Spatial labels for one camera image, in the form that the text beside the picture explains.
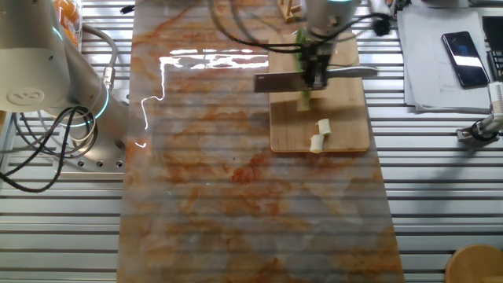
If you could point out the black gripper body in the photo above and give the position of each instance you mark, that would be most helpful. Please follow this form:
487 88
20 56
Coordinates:
318 48

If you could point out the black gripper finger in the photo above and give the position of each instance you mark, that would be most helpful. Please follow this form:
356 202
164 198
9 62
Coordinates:
325 63
316 78

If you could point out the steel kitchen cleaver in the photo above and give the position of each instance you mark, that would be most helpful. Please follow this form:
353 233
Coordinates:
279 81

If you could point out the green scallion stalk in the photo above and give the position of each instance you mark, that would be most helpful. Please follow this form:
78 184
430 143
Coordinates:
303 103

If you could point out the wooden knife rack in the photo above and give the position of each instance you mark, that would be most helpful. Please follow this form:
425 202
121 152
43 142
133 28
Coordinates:
289 13

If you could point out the short white scallion piece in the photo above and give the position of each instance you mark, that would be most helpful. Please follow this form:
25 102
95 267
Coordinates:
316 144
324 127

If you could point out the wooden cutting board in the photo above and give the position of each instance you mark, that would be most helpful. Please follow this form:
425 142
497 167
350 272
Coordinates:
342 126

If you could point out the white paper stack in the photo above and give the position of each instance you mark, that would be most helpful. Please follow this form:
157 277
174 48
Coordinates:
424 59

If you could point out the black smartphone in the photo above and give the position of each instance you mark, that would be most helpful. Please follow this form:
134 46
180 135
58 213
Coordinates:
465 59

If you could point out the orange marble pattern mat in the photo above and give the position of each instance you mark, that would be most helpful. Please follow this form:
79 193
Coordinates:
236 196

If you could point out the metal clamp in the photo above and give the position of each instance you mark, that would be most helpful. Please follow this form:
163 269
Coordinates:
481 129

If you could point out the black keyboard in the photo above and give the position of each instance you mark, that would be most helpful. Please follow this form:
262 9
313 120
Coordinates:
495 31

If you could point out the round orange fruit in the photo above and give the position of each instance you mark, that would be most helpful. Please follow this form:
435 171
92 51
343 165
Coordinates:
74 37
67 9

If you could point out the round wooden disc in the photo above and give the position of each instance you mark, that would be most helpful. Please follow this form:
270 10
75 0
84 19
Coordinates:
475 265

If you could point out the ribbed grey camera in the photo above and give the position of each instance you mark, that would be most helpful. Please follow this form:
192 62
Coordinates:
399 6

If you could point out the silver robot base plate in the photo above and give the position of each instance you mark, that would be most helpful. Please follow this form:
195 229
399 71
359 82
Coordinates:
98 169

